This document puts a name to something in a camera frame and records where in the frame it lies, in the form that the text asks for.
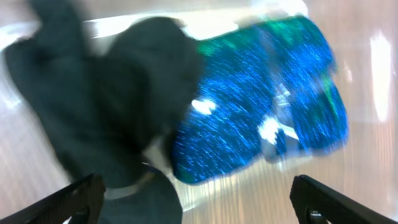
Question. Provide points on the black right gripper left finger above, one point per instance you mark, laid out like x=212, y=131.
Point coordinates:
x=79, y=202

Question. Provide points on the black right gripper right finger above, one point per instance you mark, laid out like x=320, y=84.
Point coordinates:
x=315, y=202

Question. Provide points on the black taped cloth bundle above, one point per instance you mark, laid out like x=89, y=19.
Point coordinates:
x=100, y=112

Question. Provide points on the blue sequin cloth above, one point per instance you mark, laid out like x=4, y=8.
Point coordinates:
x=267, y=89

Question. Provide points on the clear plastic storage bin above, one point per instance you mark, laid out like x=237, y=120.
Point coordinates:
x=363, y=36

